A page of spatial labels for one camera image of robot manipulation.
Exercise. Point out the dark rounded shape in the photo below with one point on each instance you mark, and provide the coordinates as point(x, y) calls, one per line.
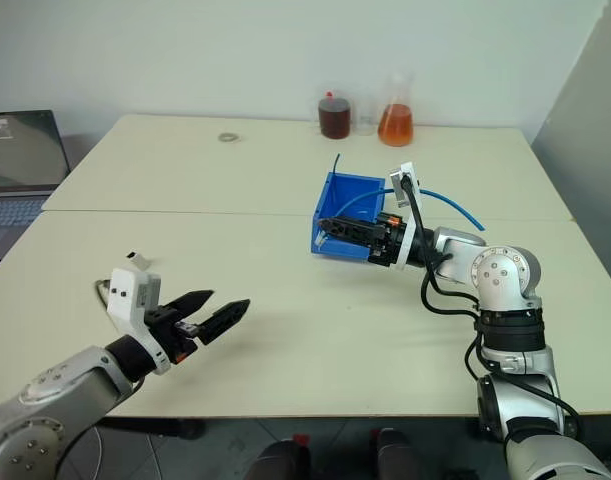
point(280, 460)
point(392, 455)

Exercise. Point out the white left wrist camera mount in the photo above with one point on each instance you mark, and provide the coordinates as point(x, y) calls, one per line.
point(127, 295)

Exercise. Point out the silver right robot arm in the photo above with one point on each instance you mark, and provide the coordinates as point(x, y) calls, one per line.
point(505, 310)

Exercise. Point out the blue plastic bin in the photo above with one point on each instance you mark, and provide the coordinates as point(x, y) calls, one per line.
point(347, 192)

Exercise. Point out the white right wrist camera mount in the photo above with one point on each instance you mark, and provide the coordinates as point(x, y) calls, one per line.
point(410, 235)

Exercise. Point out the flask with orange liquid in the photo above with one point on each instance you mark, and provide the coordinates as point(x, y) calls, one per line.
point(396, 125)

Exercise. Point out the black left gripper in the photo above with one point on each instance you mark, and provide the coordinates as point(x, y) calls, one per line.
point(167, 332)

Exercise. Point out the grey partition panel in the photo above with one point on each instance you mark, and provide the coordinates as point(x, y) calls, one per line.
point(585, 150)

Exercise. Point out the clear plastic beaker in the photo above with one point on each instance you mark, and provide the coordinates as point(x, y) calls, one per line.
point(365, 117)

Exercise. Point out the small white connector piece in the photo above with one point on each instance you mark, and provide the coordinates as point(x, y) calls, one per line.
point(139, 260)

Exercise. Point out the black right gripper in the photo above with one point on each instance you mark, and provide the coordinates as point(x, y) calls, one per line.
point(387, 240)

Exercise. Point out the grey laptop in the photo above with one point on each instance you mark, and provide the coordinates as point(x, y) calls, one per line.
point(20, 165)

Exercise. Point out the bottle of dark liquid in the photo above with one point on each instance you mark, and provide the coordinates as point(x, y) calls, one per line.
point(335, 117)

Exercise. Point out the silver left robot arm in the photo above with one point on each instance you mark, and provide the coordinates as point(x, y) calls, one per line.
point(45, 400)

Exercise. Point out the white coupler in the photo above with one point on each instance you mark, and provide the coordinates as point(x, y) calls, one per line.
point(319, 241)

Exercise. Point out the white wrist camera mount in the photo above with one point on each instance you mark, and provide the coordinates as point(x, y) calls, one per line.
point(410, 235)
point(127, 295)

